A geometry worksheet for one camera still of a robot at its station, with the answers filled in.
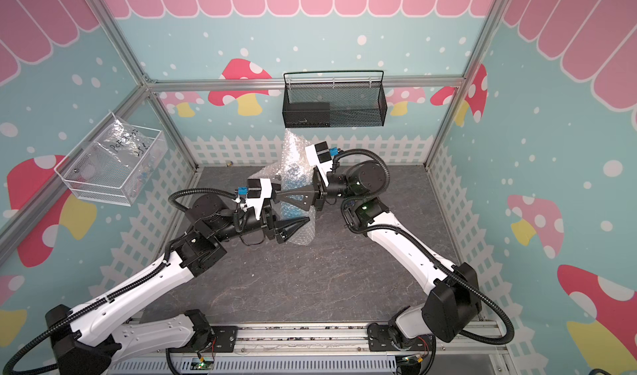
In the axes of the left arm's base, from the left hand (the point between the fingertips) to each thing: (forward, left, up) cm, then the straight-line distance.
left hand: (303, 207), depth 58 cm
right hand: (+1, +5, +6) cm, 8 cm away
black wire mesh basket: (+52, -14, -5) cm, 54 cm away
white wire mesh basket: (+18, +58, -6) cm, 61 cm away
